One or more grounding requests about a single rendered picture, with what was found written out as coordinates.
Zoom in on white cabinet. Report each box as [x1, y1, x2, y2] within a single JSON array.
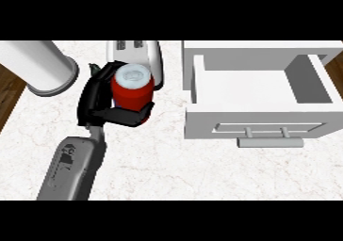
[[181, 40, 343, 95]]

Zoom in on white paper towel roll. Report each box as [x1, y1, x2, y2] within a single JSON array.
[[0, 40, 81, 98]]

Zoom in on red can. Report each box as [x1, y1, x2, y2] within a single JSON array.
[[109, 63, 156, 113]]

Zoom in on white drawer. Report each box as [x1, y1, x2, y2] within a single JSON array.
[[183, 54, 343, 149]]

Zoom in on white toaster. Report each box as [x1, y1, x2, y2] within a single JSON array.
[[106, 40, 164, 92]]

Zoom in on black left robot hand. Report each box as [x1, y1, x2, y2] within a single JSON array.
[[76, 60, 156, 128]]

